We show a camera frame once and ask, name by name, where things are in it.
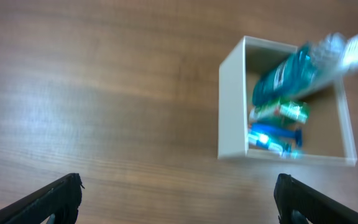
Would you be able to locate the green white soap box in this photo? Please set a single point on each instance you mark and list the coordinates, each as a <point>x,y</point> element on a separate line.
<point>281,111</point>

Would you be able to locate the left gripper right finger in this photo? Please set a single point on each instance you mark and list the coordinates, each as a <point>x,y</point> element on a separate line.
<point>299,203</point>

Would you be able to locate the white open cardboard box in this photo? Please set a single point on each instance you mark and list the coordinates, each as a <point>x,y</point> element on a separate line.
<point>327,136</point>

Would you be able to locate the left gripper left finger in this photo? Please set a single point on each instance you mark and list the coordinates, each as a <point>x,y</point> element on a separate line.
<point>57,202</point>

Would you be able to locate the blue disposable razor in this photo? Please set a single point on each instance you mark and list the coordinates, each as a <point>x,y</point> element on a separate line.
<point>296,134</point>

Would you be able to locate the teal toothpaste tube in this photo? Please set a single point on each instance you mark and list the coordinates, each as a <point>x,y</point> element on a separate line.
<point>273,144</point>

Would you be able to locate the blue mouthwash bottle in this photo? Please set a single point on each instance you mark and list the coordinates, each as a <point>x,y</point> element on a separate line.
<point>300,70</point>

